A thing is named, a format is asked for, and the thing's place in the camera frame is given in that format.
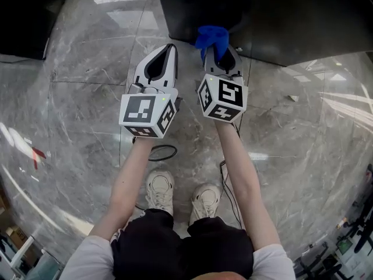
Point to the person's right forearm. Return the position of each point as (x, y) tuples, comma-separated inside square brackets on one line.
[(242, 174)]

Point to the tall black fridge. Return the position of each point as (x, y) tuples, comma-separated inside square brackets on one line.
[(26, 19)]

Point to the person's left forearm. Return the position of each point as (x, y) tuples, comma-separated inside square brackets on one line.
[(128, 185)]

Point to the small green box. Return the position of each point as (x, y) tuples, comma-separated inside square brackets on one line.
[(345, 246)]

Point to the person's left cream shoe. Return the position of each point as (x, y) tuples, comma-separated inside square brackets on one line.
[(160, 191)]

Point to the small black mini fridge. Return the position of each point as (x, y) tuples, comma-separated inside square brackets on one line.
[(291, 19)]

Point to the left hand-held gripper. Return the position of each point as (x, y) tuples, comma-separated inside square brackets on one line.
[(137, 109)]

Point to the black trousers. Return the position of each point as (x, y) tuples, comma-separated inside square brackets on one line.
[(151, 244)]

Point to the white metal frame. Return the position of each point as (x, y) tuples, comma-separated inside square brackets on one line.
[(20, 252)]

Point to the white flower print t-shirt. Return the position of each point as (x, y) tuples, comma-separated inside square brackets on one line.
[(90, 258)]

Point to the person's right cream shoe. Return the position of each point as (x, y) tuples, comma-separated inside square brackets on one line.
[(205, 203)]

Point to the person's cream shoe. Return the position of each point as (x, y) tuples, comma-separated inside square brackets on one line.
[(205, 203), (160, 191)]

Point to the small paper scrap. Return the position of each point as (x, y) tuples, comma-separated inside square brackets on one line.
[(292, 98)]

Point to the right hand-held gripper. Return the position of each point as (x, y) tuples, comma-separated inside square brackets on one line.
[(224, 98)]

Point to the blue cleaning cloth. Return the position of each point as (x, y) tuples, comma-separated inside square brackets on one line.
[(212, 38)]

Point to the cardboard box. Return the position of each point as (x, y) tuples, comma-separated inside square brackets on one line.
[(19, 241)]

